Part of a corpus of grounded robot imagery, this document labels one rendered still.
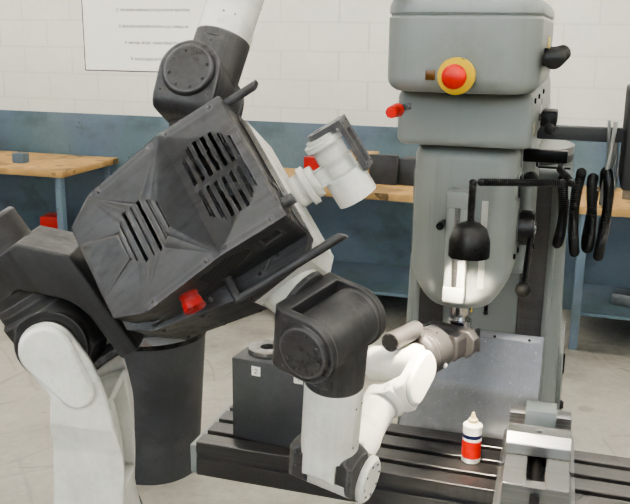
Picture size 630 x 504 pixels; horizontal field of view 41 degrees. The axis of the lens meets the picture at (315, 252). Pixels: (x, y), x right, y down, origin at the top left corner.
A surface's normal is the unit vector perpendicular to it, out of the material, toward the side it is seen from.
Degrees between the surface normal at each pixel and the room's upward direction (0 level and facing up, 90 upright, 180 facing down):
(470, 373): 63
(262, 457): 90
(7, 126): 90
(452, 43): 90
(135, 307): 75
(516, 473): 0
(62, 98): 90
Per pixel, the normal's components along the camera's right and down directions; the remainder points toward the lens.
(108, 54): -0.30, 0.23
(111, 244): -0.45, -0.05
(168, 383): 0.46, 0.29
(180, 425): 0.65, 0.26
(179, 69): -0.18, -0.20
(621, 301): -0.55, 0.20
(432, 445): 0.01, -0.97
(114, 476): 0.03, 0.25
